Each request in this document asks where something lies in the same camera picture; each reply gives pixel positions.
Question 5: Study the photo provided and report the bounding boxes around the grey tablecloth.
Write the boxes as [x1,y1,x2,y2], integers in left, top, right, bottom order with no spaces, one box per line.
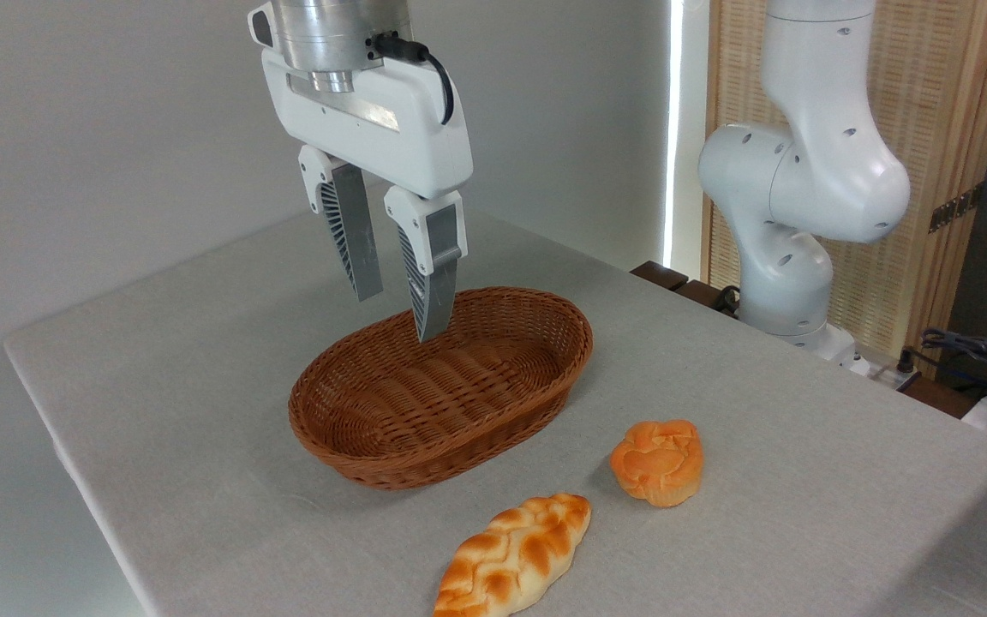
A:
[3,206,987,617]

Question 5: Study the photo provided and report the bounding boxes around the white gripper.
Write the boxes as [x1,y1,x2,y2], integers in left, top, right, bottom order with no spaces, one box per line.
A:
[260,47,474,344]

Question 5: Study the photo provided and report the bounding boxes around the dark brown wooden furniture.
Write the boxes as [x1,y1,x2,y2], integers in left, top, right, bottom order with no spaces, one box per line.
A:
[631,261,743,320]

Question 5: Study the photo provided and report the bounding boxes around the wooden slatted folding screen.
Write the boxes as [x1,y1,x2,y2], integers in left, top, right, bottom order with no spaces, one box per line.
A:
[701,0,987,361]

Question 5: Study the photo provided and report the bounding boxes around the braided long bread loaf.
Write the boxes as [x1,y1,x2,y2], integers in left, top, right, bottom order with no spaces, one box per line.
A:
[434,493,593,617]

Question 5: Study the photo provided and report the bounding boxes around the dark metal screen hinge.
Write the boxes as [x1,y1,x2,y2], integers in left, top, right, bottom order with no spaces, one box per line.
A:
[929,183,985,234]

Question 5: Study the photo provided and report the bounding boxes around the brown wicker oval basket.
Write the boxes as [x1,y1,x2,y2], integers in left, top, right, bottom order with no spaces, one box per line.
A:
[288,286,595,491]

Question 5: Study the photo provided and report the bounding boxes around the round orange bread roll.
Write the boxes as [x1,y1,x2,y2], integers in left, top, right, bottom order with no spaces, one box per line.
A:
[610,419,705,508]

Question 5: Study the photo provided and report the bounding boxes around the bundle of dark cables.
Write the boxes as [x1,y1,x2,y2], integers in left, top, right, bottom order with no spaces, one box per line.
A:
[898,328,987,405]

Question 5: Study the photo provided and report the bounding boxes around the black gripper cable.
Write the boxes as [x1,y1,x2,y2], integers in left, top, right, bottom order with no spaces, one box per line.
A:
[367,33,456,126]

